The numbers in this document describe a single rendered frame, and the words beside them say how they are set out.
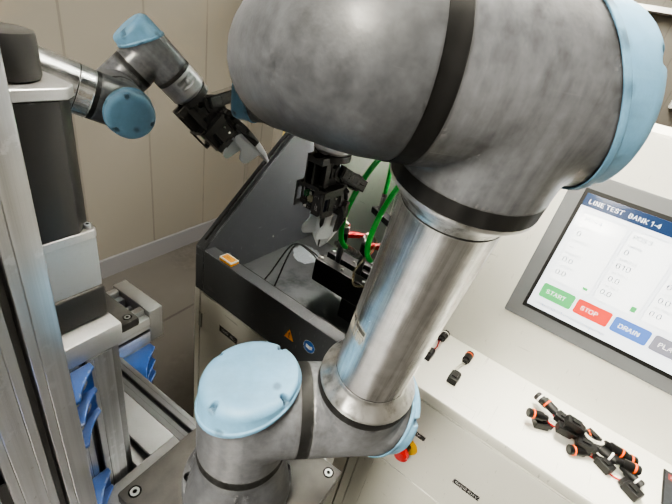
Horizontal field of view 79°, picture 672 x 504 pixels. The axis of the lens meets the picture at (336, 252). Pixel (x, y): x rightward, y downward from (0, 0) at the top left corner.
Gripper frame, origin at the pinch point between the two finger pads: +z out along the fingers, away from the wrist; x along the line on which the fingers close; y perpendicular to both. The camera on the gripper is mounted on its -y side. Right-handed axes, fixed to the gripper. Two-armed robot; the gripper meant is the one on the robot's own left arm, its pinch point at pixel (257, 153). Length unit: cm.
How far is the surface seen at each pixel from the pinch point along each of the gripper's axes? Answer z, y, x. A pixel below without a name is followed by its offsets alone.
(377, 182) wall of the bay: 47, -29, -8
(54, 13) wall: -37, -20, -140
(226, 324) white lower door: 38, 39, -18
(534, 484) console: 50, 26, 71
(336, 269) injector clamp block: 41.2, 7.1, 4.5
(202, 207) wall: 95, -4, -187
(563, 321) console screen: 49, -7, 62
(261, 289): 27.0, 24.8, -1.1
